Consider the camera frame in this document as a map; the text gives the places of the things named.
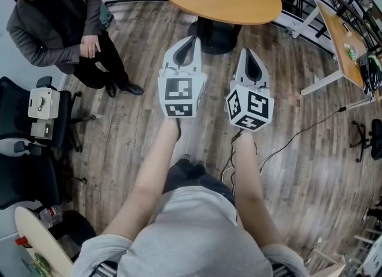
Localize person's right forearm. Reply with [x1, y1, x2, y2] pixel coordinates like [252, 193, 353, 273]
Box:
[232, 131, 284, 248]

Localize round wooden table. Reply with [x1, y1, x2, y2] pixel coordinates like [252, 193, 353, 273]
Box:
[160, 0, 283, 55]

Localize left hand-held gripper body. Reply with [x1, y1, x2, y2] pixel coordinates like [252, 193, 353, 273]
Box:
[157, 66, 208, 118]

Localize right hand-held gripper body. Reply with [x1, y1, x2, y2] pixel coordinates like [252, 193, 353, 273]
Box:
[225, 75, 275, 133]

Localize person's grey shirt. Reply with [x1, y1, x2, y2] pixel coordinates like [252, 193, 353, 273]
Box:
[70, 186, 310, 277]

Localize black floor cable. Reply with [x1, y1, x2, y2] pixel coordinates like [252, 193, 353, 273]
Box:
[258, 99, 382, 172]

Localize black office chair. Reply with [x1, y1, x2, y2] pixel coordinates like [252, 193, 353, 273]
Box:
[0, 141, 88, 211]
[0, 75, 83, 153]

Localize black bag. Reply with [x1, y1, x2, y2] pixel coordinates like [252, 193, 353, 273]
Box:
[359, 51, 382, 95]

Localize person's left forearm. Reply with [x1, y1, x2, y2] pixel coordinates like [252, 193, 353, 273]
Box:
[103, 117, 183, 242]

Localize person's dark trousers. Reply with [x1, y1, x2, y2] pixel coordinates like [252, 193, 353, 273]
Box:
[162, 155, 236, 208]

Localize small flower bunch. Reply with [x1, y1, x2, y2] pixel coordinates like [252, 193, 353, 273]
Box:
[343, 42, 358, 59]

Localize white box device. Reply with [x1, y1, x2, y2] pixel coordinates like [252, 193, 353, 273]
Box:
[28, 87, 61, 120]

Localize small round white table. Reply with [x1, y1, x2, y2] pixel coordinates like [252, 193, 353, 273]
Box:
[14, 206, 74, 277]

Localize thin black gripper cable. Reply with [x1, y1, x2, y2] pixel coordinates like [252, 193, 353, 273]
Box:
[221, 129, 258, 187]

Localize black swivel chair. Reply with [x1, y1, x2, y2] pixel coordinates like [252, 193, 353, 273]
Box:
[349, 119, 382, 163]

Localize clear plastic bottle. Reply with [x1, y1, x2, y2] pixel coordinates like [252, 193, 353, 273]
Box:
[40, 205, 63, 226]

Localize rectangular wooden desk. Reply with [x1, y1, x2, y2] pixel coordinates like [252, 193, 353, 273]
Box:
[300, 1, 382, 101]

